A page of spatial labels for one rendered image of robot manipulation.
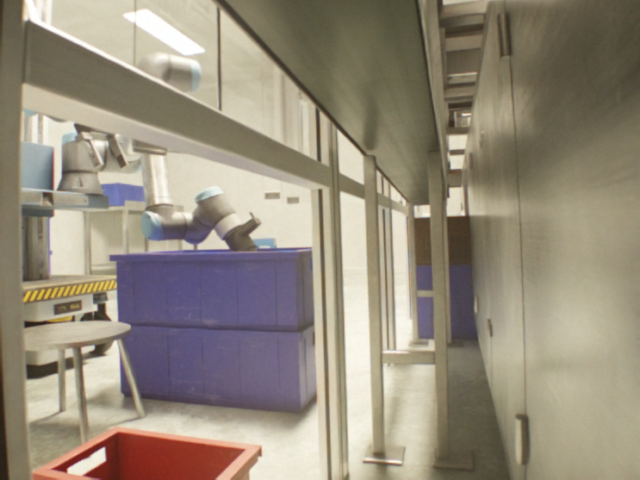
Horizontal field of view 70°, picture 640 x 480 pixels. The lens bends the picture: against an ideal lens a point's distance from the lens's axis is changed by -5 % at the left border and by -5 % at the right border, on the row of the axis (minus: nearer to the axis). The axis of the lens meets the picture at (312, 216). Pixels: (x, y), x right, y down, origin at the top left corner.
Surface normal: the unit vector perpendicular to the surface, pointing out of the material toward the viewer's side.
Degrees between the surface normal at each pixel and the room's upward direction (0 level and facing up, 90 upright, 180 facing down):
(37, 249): 90
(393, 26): 178
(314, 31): 178
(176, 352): 90
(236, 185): 90
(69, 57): 90
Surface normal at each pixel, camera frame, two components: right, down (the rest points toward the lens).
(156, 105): 0.96, -0.04
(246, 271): -0.29, -0.03
